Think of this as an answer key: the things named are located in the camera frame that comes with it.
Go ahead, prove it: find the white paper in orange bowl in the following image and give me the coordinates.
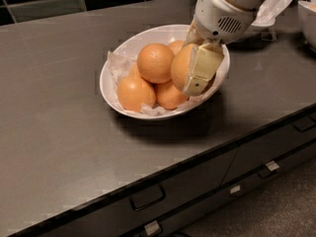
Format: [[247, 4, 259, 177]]
[[100, 51, 206, 120]]

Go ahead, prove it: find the white bowl with oranges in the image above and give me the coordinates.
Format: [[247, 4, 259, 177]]
[[99, 24, 231, 121]]

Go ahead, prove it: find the dark right drawer front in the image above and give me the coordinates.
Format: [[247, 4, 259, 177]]
[[223, 113, 316, 184]]

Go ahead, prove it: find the dark drawer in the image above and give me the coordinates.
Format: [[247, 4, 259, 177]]
[[223, 113, 316, 184], [40, 149, 237, 237]]

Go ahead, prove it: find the front left orange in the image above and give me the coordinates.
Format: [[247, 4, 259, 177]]
[[117, 76, 156, 113]]

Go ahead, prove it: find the back orange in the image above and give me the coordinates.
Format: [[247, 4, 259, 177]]
[[168, 40, 184, 54]]

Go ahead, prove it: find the dark left drawer front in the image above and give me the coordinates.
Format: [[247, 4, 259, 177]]
[[40, 149, 237, 237]]

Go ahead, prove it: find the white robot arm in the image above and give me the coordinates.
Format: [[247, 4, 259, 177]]
[[181, 0, 265, 96]]

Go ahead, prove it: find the black left drawer handle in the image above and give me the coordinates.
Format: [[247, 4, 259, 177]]
[[129, 185, 166, 211]]

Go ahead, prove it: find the front centre orange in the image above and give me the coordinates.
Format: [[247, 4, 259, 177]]
[[155, 81, 189, 110]]

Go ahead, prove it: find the large orange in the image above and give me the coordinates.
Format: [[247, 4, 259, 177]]
[[171, 43, 198, 94]]

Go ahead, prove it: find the white bowl far right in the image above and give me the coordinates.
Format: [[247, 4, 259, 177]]
[[298, 0, 316, 52]]

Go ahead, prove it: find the small hidden orange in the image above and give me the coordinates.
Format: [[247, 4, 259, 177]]
[[128, 63, 140, 77]]

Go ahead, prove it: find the top centre orange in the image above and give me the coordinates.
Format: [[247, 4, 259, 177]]
[[137, 43, 174, 84]]

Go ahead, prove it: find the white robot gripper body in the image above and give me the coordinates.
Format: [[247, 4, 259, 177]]
[[194, 0, 257, 43]]

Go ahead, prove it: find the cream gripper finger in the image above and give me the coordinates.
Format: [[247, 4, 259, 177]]
[[184, 21, 204, 45], [183, 42, 224, 97]]

